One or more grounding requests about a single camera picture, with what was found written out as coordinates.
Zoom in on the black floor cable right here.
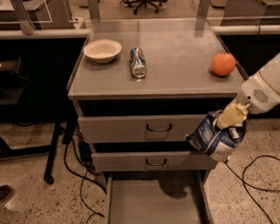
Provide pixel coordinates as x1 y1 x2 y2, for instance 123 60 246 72
224 154 280 224

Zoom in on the grey middle drawer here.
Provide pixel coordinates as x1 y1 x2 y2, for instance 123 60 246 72
92 141 216 172

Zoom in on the orange fruit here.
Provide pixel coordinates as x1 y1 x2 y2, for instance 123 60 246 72
211 53 236 76

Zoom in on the white bowl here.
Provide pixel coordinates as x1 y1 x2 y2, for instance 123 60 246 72
84 40 123 64

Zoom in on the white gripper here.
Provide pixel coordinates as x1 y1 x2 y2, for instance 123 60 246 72
216 72 280 129

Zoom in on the grey drawer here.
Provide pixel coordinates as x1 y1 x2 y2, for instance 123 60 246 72
92 141 216 172
105 171 213 224
78 98 230 143

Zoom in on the grey top drawer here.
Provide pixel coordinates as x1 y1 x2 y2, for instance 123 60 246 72
78 98 230 143

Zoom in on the dark shoe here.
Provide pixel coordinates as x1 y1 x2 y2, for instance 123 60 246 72
0 185 13 204

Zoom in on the blue silver drink can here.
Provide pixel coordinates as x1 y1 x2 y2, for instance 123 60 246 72
130 47 147 79

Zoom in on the black floor cable left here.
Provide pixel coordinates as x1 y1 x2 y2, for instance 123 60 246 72
63 127 108 224

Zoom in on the black floor cable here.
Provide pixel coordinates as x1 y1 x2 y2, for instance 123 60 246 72
63 127 108 224
224 154 280 224

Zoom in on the blue chip bag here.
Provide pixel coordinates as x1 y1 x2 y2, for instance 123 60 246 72
185 110 246 163

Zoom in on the grey drawer cabinet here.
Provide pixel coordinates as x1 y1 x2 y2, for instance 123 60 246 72
64 15 255 224

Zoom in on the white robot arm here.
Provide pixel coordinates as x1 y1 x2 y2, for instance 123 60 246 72
216 53 280 129

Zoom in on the black office chair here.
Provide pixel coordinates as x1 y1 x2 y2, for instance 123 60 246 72
120 0 168 15

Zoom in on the black power adapter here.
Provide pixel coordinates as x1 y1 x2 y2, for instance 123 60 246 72
78 141 92 163

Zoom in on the grey bottom drawer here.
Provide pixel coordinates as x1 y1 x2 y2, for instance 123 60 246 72
105 171 213 224

